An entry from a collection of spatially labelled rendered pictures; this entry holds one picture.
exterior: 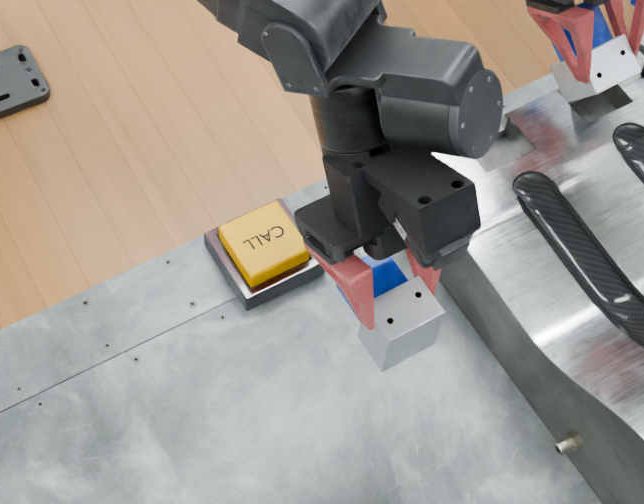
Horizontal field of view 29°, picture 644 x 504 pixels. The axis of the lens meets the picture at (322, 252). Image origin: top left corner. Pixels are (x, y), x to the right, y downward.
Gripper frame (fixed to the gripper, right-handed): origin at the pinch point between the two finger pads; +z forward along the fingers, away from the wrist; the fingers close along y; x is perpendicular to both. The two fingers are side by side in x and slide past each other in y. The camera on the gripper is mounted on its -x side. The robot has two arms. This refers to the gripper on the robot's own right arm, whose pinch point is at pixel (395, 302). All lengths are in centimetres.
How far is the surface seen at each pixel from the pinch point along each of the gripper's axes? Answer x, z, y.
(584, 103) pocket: 15.1, 1.6, 30.0
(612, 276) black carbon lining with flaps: -0.2, 7.9, 19.8
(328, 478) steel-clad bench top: 2.9, 15.5, -7.8
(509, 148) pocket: 14.5, 2.0, 20.9
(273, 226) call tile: 20.0, 2.3, -0.8
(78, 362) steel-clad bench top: 20.3, 6.5, -20.8
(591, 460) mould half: -8.0, 17.1, 10.3
